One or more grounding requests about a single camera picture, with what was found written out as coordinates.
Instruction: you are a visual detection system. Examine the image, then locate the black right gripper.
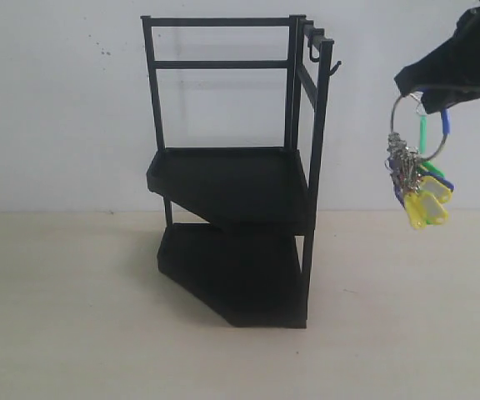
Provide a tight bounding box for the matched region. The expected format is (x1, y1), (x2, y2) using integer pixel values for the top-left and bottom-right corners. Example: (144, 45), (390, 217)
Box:
(393, 3), (480, 114)

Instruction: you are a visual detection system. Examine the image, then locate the black metal two-tier rack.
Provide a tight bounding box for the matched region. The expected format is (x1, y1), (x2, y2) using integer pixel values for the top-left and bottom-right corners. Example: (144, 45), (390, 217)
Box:
(142, 15), (339, 329)

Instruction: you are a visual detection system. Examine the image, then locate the colourful key tag bunch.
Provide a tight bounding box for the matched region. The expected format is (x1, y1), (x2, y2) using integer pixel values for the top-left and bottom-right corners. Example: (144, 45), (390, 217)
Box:
(385, 88), (454, 230)

